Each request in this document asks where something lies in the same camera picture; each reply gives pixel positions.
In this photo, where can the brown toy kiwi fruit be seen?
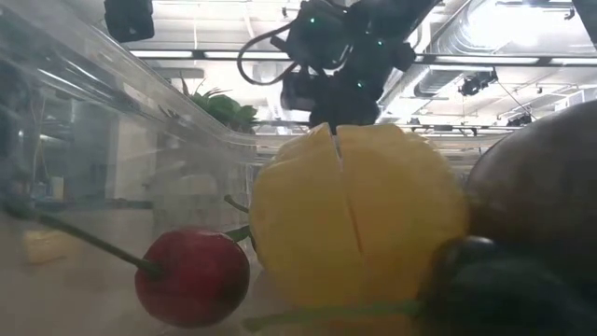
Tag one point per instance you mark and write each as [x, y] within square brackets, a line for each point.
[536, 186]

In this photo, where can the dark purple toy cherry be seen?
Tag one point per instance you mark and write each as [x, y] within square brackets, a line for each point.
[503, 294]

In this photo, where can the red toy cherry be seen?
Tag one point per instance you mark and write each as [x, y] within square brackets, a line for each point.
[196, 277]

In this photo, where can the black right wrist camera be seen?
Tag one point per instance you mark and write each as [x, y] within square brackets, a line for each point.
[315, 32]

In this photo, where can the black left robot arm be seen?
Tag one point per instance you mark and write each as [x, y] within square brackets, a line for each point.
[128, 18]

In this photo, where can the black ceiling spotlight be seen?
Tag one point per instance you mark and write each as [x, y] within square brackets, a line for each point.
[473, 84]

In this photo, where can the yellow toy bell pepper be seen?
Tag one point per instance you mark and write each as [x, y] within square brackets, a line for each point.
[350, 219]

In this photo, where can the black horizontal frame rail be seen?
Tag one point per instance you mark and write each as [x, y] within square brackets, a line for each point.
[443, 127]

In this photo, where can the artificial succulents in white pot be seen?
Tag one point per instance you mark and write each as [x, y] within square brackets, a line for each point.
[224, 109]

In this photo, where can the black frame bar with lights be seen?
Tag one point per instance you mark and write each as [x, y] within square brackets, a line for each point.
[163, 54]

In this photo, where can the small yellow toy fruit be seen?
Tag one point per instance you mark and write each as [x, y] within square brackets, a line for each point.
[46, 245]

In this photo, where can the red toy strawberry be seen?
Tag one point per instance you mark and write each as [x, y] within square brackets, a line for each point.
[239, 233]

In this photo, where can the clear plastic tupperware container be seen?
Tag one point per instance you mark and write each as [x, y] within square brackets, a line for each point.
[196, 135]

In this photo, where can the white cup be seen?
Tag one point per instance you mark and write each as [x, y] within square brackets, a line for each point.
[57, 186]

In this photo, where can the small black ceiling fixture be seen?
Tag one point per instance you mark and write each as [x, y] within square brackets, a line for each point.
[518, 119]

